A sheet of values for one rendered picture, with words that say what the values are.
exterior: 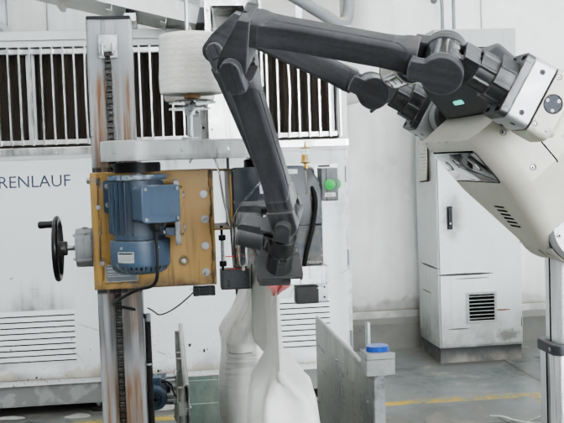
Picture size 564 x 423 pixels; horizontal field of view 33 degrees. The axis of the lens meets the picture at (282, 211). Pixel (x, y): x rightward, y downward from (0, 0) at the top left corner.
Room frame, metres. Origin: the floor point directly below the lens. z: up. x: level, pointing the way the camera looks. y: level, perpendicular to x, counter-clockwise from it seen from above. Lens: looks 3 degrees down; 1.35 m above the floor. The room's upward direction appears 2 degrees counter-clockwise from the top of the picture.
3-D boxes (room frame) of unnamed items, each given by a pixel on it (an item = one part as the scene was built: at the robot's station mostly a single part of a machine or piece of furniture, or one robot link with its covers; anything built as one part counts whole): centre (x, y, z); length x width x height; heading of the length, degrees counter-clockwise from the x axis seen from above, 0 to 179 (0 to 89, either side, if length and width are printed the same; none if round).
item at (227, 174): (2.69, 0.17, 1.26); 0.22 x 0.05 x 0.16; 7
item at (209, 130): (5.06, 0.27, 1.82); 0.51 x 0.27 x 0.71; 7
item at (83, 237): (2.63, 0.55, 1.14); 0.11 x 0.06 x 0.11; 7
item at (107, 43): (2.59, 0.45, 1.68); 0.05 x 0.03 x 0.06; 97
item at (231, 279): (2.61, 0.14, 1.04); 0.08 x 0.06 x 0.05; 97
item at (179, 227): (2.51, 0.29, 1.23); 0.28 x 0.07 x 0.16; 7
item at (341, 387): (3.23, -0.19, 0.54); 1.05 x 0.02 x 0.41; 7
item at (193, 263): (2.68, 0.36, 1.18); 0.34 x 0.25 x 0.31; 97
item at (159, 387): (4.23, 0.57, 0.35); 0.30 x 0.15 x 0.15; 7
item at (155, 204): (2.35, 0.31, 1.25); 0.10 x 0.08 x 0.12; 122
